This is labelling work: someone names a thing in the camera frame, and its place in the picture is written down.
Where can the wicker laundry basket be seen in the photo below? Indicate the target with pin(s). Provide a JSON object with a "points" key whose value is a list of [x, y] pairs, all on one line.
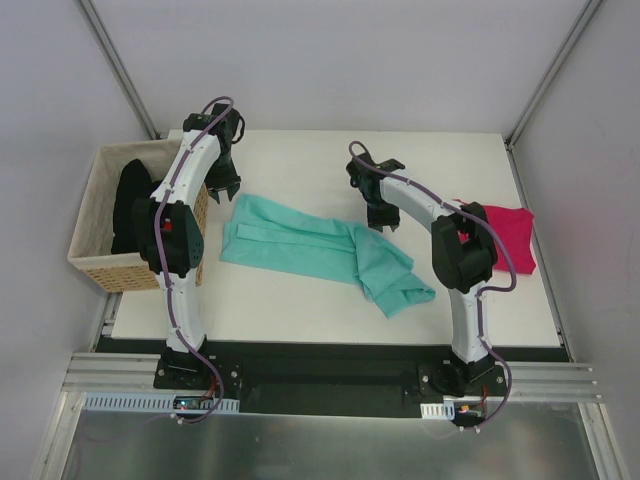
{"points": [[90, 248]]}

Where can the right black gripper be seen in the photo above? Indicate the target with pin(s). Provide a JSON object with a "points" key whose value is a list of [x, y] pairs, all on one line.
{"points": [[382, 216]]}

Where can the aluminium rail frame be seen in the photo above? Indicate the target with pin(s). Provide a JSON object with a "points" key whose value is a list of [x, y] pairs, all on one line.
{"points": [[539, 374]]}

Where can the left slotted cable duct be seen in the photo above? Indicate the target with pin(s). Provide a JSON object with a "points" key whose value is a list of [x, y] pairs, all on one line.
{"points": [[149, 403]]}

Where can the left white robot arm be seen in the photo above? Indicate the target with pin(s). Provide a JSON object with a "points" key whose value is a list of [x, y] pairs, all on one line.
{"points": [[170, 240]]}

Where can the slotted cable duct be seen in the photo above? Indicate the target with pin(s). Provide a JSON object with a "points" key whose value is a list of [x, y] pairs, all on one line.
{"points": [[149, 403], [438, 411]]}

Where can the black t shirt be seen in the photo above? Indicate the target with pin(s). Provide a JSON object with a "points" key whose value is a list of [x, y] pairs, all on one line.
{"points": [[134, 183]]}

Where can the teal t shirt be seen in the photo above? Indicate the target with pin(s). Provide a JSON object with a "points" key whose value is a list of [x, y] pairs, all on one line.
{"points": [[267, 235]]}

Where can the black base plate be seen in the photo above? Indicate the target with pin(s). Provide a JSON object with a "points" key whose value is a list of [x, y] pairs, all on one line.
{"points": [[383, 381]]}

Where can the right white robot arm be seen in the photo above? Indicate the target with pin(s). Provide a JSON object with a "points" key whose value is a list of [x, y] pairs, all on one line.
{"points": [[463, 254]]}

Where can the folded pink t shirt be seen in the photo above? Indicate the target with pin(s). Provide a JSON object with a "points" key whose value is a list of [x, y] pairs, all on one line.
{"points": [[515, 228]]}

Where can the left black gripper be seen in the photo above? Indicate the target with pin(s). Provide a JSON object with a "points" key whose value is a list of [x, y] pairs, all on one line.
{"points": [[223, 183]]}

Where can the right slotted cable duct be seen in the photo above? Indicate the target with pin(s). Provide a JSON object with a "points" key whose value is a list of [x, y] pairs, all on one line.
{"points": [[438, 411]]}

